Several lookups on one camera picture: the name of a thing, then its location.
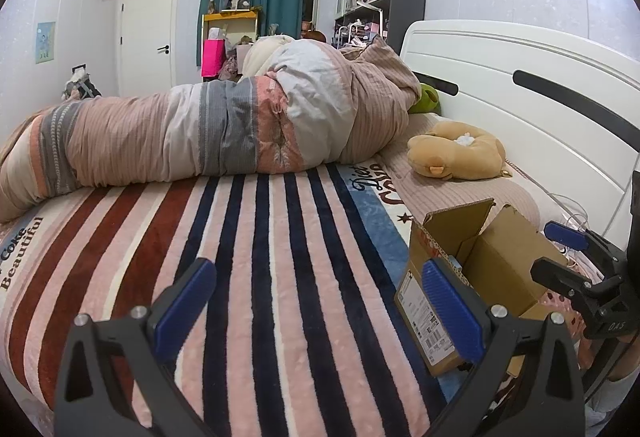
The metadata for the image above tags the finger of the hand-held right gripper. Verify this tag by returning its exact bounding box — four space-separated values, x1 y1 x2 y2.
544 219 618 268
530 257 613 318

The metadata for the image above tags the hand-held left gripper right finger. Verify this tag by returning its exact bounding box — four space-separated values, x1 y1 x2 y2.
421 258 586 437

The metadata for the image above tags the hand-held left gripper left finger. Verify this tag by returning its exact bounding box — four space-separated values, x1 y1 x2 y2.
52 258 218 437

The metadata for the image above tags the brown cardboard box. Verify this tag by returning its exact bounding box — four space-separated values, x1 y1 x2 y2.
394 198 571 378

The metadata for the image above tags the pink patterned cloth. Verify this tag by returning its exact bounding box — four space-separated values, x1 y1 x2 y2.
545 292 586 358

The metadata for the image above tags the pink ribbed pillow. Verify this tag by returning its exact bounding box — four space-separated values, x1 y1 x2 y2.
375 112 556 228

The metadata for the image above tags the striped blanket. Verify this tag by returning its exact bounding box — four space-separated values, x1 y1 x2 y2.
0 162 451 437

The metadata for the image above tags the white bed headboard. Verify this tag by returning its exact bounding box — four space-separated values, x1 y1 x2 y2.
397 20 640 238

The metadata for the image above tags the tan plush toy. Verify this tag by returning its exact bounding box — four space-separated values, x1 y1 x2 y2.
406 121 508 180

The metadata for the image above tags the rolled pink grey duvet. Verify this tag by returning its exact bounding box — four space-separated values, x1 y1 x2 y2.
0 36 423 224

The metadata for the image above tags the green plush toy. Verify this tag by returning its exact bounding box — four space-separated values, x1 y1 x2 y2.
407 82 443 115

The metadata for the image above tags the dark suitcase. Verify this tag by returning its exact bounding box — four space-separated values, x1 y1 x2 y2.
61 64 101 100

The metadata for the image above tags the bright pink bag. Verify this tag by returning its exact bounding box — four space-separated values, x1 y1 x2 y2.
201 38 227 79

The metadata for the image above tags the white door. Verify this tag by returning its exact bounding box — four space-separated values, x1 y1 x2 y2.
117 0 180 95

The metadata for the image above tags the yellow cabinet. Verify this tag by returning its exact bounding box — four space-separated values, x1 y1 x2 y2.
201 10 261 68

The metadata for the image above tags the white cable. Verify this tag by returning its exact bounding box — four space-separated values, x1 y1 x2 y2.
550 212 591 258

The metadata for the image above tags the small blue wall poster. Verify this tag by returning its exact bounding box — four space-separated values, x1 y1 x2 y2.
35 21 56 64

